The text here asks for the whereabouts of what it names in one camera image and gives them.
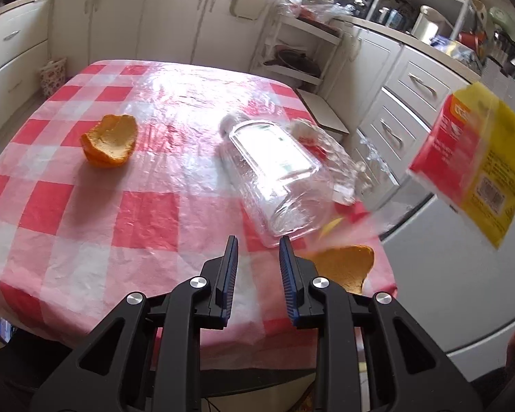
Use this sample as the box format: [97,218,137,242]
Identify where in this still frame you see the white hanging holder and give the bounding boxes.
[229,0,271,23]

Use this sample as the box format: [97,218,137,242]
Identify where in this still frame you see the yellow and red packet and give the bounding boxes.
[405,81,515,252]

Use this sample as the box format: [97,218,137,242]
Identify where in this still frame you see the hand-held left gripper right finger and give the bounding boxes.
[279,235,483,412]

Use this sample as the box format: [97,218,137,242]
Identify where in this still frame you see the white drawer cabinet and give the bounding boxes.
[326,26,487,207]

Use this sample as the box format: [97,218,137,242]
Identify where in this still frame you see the blue plastic bag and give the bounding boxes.
[430,35,487,70]

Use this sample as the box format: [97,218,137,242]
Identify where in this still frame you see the clear plastic bag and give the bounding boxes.
[281,0,370,25]

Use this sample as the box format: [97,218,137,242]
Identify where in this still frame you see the person's black trouser leg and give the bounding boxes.
[0,326,95,412]

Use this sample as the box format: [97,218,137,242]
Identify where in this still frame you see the orange peel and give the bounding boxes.
[302,244,376,296]
[80,113,138,168]

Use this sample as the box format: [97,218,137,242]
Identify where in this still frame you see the white fridge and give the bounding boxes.
[379,81,515,358]

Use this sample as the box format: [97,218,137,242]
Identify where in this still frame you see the clear plastic bottle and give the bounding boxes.
[218,115,358,240]

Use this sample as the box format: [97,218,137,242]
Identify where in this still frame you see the red pot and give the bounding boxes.
[458,29,489,55]

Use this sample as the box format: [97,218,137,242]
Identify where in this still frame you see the white kitchen base cabinets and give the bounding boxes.
[0,0,285,109]

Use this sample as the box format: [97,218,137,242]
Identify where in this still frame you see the dark frying pan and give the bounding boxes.
[274,46,323,77]

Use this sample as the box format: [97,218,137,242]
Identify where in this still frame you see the floral waste bin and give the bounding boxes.
[38,57,68,98]

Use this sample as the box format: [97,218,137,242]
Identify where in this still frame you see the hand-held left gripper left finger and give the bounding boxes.
[38,235,240,412]

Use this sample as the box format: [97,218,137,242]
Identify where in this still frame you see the white trolley shelf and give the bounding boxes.
[251,12,343,89]

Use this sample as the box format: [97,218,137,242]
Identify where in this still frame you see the white step stool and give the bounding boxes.
[296,88,351,137]

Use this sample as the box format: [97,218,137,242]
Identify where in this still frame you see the red checked plastic tablecloth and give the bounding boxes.
[0,59,398,373]

